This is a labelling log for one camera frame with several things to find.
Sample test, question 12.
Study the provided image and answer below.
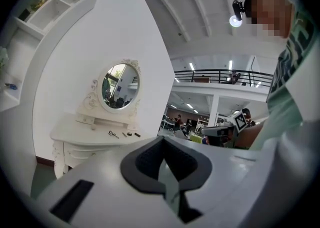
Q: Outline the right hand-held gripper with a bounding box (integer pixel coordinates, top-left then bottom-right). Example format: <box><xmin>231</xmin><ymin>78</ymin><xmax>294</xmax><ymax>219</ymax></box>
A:
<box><xmin>201</xmin><ymin>110</ymin><xmax>254</xmax><ymax>148</ymax></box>

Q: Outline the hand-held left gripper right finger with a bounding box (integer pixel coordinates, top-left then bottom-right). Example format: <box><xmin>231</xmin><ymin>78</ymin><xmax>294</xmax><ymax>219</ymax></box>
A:
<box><xmin>163</xmin><ymin>135</ymin><xmax>213</xmax><ymax>190</ymax></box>

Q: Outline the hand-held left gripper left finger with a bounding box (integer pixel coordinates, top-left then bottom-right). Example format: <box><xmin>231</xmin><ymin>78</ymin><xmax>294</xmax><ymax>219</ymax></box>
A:
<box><xmin>120</xmin><ymin>135</ymin><xmax>166</xmax><ymax>196</ymax></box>

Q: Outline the person's right forearm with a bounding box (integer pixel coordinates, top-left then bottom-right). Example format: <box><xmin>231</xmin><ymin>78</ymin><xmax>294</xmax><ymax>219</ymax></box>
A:
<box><xmin>234</xmin><ymin>122</ymin><xmax>266</xmax><ymax>151</ymax></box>

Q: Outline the black balcony railing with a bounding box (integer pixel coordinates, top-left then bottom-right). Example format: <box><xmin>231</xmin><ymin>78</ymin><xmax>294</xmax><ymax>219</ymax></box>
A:
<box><xmin>173</xmin><ymin>68</ymin><xmax>275</xmax><ymax>88</ymax></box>

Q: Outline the person's green printed shirt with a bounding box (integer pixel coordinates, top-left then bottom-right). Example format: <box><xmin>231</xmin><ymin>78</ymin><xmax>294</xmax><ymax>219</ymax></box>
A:
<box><xmin>248</xmin><ymin>1</ymin><xmax>320</xmax><ymax>152</ymax></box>

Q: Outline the white dressing table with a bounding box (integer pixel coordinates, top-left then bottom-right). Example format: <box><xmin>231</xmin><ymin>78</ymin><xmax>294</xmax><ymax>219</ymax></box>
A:
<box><xmin>49</xmin><ymin>111</ymin><xmax>161</xmax><ymax>180</ymax></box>

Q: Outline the round white ceiling lamp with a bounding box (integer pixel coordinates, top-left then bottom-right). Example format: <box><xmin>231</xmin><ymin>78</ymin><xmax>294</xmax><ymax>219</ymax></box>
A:
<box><xmin>228</xmin><ymin>14</ymin><xmax>244</xmax><ymax>28</ymax></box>

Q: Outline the person's head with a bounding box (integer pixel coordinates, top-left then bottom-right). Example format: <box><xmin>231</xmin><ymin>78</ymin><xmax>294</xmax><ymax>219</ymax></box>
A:
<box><xmin>244</xmin><ymin>0</ymin><xmax>296</xmax><ymax>39</ymax></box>

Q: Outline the black box on shelf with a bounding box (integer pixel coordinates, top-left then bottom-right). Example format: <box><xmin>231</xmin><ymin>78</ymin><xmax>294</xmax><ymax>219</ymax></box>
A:
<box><xmin>18</xmin><ymin>8</ymin><xmax>31</xmax><ymax>22</ymax></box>

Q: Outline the yellow green plant decoration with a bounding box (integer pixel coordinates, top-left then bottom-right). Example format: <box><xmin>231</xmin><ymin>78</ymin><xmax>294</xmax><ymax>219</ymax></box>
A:
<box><xmin>30</xmin><ymin>0</ymin><xmax>47</xmax><ymax>12</ymax></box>

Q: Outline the oval mirror with ornate frame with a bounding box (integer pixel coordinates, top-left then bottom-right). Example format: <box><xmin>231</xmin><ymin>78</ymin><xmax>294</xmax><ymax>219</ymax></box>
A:
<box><xmin>75</xmin><ymin>58</ymin><xmax>142</xmax><ymax>132</ymax></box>

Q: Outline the black head camera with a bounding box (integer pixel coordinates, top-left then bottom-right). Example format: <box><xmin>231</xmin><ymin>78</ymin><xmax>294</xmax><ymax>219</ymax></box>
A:
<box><xmin>231</xmin><ymin>0</ymin><xmax>247</xmax><ymax>21</ymax></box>

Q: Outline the white wall shelf unit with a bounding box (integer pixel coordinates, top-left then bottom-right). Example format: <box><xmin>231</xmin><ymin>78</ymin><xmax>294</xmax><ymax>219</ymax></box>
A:
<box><xmin>0</xmin><ymin>0</ymin><xmax>100</xmax><ymax>113</ymax></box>

